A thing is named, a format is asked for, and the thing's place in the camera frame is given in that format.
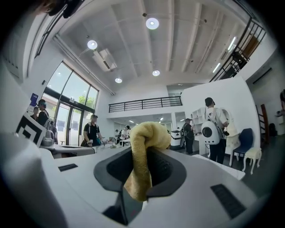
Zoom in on blue chair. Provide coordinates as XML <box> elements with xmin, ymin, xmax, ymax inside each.
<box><xmin>230</xmin><ymin>128</ymin><xmax>254</xmax><ymax>168</ymax></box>

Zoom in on blue wall poster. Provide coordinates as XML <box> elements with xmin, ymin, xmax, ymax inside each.
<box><xmin>29</xmin><ymin>93</ymin><xmax>39</xmax><ymax>107</ymax></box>

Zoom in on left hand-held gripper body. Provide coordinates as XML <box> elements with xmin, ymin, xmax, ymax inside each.
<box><xmin>15</xmin><ymin>112</ymin><xmax>55</xmax><ymax>148</ymax></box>

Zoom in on brown wooden ladder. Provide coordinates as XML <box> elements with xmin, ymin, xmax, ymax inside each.
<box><xmin>255</xmin><ymin>103</ymin><xmax>270</xmax><ymax>143</ymax></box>

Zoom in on glass entrance doors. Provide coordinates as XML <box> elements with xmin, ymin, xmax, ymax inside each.
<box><xmin>41</xmin><ymin>61</ymin><xmax>99</xmax><ymax>147</ymax></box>

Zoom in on white wall shelf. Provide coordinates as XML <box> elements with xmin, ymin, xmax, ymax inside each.
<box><xmin>191</xmin><ymin>106</ymin><xmax>208</xmax><ymax>135</ymax></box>

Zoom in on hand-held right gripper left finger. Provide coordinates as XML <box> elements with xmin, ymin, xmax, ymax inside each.
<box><xmin>93</xmin><ymin>147</ymin><xmax>134</xmax><ymax>194</ymax></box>

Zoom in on silver portable stove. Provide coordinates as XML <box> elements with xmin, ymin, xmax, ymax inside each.
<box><xmin>53</xmin><ymin>145</ymin><xmax>97</xmax><ymax>159</ymax></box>

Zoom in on white ceiling air conditioner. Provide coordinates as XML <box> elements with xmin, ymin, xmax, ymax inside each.
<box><xmin>92</xmin><ymin>49</ymin><xmax>118</xmax><ymax>72</ymax></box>

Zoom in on yellow cloth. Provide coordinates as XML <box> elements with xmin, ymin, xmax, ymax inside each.
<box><xmin>123</xmin><ymin>121</ymin><xmax>172</xmax><ymax>202</ymax></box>

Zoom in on black balcony railing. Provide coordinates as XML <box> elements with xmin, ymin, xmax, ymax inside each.
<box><xmin>108</xmin><ymin>96</ymin><xmax>183</xmax><ymax>114</ymax></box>

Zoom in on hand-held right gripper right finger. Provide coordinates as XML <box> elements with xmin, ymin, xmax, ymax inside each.
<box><xmin>146</xmin><ymin>147</ymin><xmax>187</xmax><ymax>198</ymax></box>

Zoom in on cream carved side table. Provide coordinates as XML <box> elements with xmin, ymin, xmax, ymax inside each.
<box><xmin>242</xmin><ymin>147</ymin><xmax>262</xmax><ymax>175</ymax></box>

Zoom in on black stair railing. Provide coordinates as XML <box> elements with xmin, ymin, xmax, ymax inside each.
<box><xmin>208</xmin><ymin>17</ymin><xmax>267</xmax><ymax>83</ymax></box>

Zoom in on white wheeled robot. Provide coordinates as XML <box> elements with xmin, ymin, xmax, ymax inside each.
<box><xmin>170</xmin><ymin>130</ymin><xmax>186</xmax><ymax>150</ymax></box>

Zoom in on white capsule backpack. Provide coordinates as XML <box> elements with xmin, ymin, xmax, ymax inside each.
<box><xmin>201</xmin><ymin>120</ymin><xmax>221</xmax><ymax>146</ymax></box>

